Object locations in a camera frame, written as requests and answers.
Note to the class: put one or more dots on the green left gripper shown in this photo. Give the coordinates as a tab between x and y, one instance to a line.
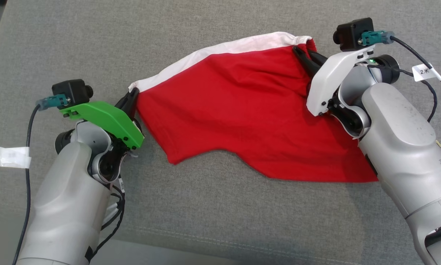
109	117

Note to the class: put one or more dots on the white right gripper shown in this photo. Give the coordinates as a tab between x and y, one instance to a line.
327	81

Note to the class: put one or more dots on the red shorts white stripe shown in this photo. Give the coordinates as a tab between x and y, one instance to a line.
242	110

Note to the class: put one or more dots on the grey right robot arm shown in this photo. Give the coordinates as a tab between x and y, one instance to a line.
401	147

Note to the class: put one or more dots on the white tape label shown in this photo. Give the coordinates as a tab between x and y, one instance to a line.
6	156

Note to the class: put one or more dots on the grey fabric sofa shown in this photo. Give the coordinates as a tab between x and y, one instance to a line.
224	221

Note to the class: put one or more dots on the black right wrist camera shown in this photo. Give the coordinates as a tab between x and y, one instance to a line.
353	33

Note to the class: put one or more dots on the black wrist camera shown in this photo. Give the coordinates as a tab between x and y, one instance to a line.
71	92
353	33

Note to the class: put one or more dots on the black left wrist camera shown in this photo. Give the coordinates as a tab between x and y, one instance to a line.
71	92

